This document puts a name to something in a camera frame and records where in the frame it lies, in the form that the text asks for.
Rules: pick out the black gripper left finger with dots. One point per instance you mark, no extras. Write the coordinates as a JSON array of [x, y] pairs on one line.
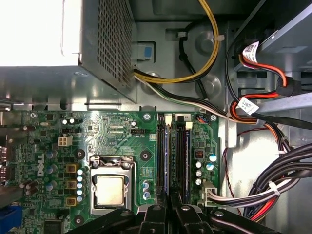
[[151, 221]]

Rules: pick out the grey power supply unit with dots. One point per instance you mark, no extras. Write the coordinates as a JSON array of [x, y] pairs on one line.
[[109, 44]]

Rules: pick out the black PC case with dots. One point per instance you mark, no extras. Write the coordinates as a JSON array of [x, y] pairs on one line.
[[165, 65]]

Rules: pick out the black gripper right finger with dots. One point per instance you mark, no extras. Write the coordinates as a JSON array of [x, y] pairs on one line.
[[187, 221]]

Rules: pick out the white board power connector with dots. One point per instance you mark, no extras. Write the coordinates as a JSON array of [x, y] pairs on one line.
[[209, 192]]

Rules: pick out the silver CPU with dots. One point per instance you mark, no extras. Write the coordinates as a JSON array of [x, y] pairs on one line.
[[110, 191]]

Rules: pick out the blue VGA connector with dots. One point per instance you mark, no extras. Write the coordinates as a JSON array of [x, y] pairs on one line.
[[11, 219]]

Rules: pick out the green motherboard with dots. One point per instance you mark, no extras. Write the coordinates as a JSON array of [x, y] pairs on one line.
[[114, 136]]

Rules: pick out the black RAM slot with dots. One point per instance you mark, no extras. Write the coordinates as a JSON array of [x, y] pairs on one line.
[[160, 158], [180, 158]]

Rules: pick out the grey optical drive cage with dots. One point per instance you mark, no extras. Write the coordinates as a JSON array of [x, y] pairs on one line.
[[292, 24]]

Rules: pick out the silver CPU socket cover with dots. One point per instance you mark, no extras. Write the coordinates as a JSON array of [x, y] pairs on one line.
[[129, 190]]

